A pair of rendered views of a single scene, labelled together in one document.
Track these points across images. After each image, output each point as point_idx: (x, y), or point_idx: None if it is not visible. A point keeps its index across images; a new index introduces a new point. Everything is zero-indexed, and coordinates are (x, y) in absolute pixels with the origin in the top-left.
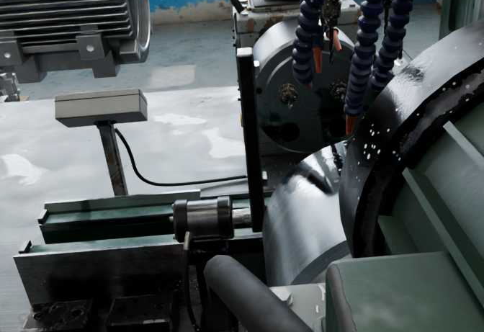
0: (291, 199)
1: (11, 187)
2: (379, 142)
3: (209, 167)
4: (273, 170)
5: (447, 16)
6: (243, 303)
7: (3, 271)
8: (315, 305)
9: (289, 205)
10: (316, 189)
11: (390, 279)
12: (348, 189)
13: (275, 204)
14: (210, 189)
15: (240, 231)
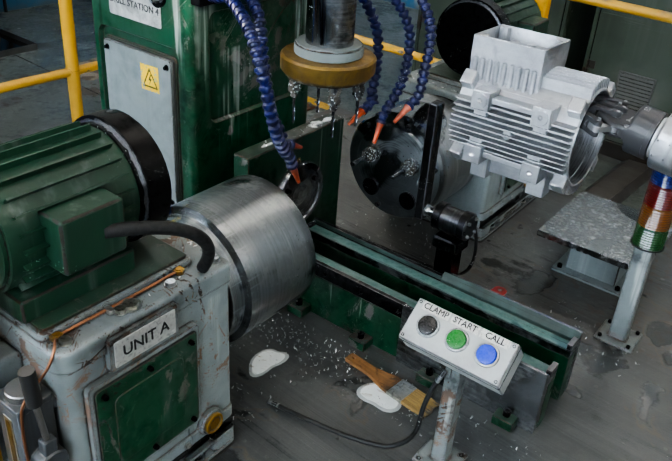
0: (447, 136)
1: None
2: (509, 24)
3: (291, 459)
4: (241, 397)
5: (208, 112)
6: None
7: (596, 456)
8: None
9: (449, 137)
10: (442, 122)
11: (530, 22)
12: None
13: (446, 151)
14: (328, 422)
15: (404, 271)
